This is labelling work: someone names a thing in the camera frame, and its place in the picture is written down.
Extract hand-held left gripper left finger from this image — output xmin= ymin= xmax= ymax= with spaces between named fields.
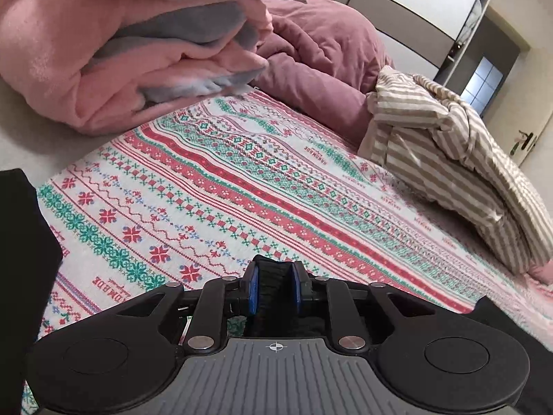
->
xmin=114 ymin=262 xmax=262 ymax=353

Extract black pants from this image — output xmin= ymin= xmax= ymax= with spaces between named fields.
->
xmin=0 ymin=168 xmax=553 ymax=415

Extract pink and grey blanket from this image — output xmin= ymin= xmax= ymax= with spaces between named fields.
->
xmin=0 ymin=0 xmax=275 ymax=137

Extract cream door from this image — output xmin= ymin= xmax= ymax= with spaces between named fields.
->
xmin=488 ymin=73 xmax=553 ymax=179

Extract open corner shelf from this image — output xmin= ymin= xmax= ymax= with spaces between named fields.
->
xmin=443 ymin=0 xmax=488 ymax=84

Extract patterned bed sheet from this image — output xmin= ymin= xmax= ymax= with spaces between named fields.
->
xmin=19 ymin=94 xmax=553 ymax=415

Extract hallway window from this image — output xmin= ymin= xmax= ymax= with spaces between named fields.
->
xmin=460 ymin=55 xmax=504 ymax=116

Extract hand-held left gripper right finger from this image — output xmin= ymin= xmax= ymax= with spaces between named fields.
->
xmin=288 ymin=262 xmax=442 ymax=353

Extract mauve duvet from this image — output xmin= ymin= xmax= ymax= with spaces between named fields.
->
xmin=244 ymin=0 xmax=553 ymax=287

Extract dark door handle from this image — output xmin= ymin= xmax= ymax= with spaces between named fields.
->
xmin=510 ymin=129 xmax=539 ymax=157

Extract striped folded duvet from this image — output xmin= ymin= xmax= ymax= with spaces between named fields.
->
xmin=358 ymin=65 xmax=553 ymax=276

